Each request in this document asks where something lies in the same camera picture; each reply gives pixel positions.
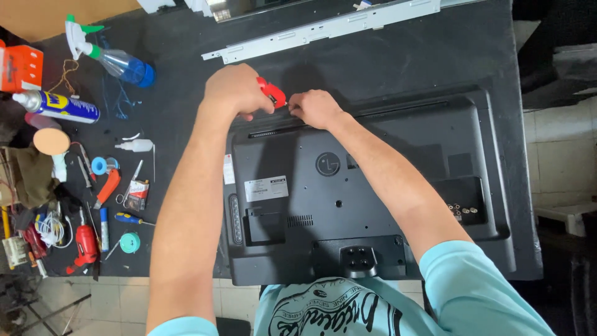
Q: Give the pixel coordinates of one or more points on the person's right hand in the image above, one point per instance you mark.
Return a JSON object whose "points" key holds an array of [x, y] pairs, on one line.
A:
{"points": [[317, 108]]}

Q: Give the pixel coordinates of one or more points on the person's left hand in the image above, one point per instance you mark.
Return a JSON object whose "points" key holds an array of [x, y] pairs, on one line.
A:
{"points": [[233, 88]]}

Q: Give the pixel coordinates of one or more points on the person's left fingers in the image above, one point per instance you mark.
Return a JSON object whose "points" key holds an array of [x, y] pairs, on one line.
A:
{"points": [[262, 105]]}

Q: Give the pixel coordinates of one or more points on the person's right fingers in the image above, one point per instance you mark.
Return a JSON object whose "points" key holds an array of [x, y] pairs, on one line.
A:
{"points": [[296, 105]]}

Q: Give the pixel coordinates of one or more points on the red hand tool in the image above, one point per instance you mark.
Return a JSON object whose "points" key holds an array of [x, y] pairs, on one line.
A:
{"points": [[272, 92]]}

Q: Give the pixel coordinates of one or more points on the glossy display panel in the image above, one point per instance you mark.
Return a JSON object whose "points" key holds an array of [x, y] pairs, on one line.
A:
{"points": [[252, 8]]}

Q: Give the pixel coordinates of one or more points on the black flat screen television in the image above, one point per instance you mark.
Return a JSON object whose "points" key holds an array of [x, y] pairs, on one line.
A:
{"points": [[326, 205]]}

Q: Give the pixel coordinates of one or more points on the small white dropper bottle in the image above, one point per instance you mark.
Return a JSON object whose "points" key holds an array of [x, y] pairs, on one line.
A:
{"points": [[136, 145]]}

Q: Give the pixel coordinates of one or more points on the clear spray bottle blue liquid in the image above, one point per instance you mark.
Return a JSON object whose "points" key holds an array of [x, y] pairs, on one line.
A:
{"points": [[122, 65]]}

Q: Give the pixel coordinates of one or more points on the red white cigarette pack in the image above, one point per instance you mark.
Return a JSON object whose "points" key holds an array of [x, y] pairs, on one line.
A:
{"points": [[138, 195]]}

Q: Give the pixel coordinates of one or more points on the metal scissors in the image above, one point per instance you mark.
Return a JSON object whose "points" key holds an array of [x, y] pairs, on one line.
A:
{"points": [[129, 184]]}

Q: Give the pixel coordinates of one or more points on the blue solder spool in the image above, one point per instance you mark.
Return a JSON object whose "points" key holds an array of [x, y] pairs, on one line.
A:
{"points": [[99, 165]]}

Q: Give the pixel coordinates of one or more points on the teal round spool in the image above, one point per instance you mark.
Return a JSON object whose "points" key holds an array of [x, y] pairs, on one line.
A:
{"points": [[130, 243]]}

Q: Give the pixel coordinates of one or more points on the blue yellow lubricant spray can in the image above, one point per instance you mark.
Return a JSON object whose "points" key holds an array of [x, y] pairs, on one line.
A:
{"points": [[60, 107]]}

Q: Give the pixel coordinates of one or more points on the blue white marker pen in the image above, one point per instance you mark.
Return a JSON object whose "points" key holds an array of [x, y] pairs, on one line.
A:
{"points": [[104, 231]]}

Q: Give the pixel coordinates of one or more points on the round beige sponge pad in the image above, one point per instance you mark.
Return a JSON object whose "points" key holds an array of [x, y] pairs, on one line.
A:
{"points": [[51, 141]]}

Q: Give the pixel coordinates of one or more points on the tan wooden board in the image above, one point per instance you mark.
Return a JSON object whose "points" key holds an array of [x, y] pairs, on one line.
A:
{"points": [[56, 16]]}

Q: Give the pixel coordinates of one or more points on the red electric drill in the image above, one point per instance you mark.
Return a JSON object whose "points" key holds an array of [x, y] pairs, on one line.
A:
{"points": [[86, 245]]}

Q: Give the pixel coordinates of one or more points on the olive green cloth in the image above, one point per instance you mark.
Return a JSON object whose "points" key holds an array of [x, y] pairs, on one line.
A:
{"points": [[32, 175]]}

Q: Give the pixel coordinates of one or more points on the orange cardboard box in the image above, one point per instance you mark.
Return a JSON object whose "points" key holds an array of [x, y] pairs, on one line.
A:
{"points": [[19, 69]]}

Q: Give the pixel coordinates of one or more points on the light teal printed shirt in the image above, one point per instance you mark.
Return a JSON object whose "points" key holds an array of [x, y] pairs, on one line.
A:
{"points": [[466, 298]]}

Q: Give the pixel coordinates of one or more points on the dark cabinet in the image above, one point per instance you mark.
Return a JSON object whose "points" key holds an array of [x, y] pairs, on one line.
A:
{"points": [[555, 51]]}

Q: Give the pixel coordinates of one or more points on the white plastic stool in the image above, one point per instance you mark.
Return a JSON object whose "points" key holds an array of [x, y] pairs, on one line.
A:
{"points": [[566, 214]]}

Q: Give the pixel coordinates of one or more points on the black metal stand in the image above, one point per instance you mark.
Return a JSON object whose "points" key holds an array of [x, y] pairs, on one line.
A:
{"points": [[42, 312]]}

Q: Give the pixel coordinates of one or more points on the long grey metal bracket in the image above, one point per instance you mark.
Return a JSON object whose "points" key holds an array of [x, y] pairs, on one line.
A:
{"points": [[326, 29]]}

